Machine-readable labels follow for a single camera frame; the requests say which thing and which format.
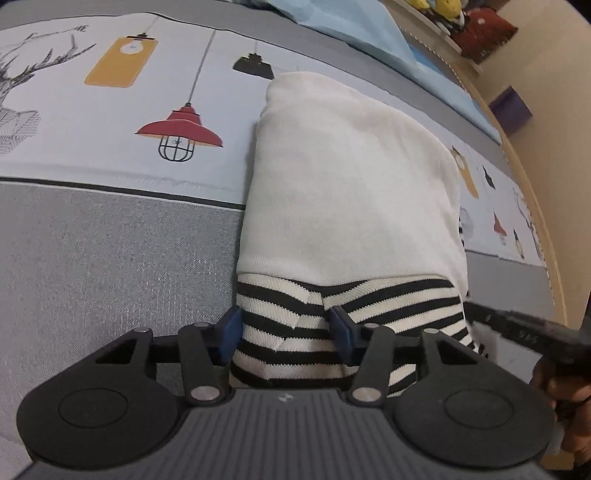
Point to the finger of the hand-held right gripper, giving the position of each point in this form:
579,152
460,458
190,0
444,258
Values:
487,317

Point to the red cushion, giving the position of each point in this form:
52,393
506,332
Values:
487,27

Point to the light blue sheet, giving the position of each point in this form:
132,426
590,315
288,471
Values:
360,23

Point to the lamp printed bed sheet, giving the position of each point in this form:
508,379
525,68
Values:
92,138

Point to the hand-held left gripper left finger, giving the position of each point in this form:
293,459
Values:
229,334

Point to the grey bed sheet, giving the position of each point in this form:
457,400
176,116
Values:
115,258

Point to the wooden bed frame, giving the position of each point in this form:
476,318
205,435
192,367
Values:
553,251

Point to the black white striped hooded sweater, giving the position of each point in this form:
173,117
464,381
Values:
351,184

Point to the person's right hand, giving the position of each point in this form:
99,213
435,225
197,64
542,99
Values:
554,387

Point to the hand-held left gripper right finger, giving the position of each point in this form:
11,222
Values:
341,334

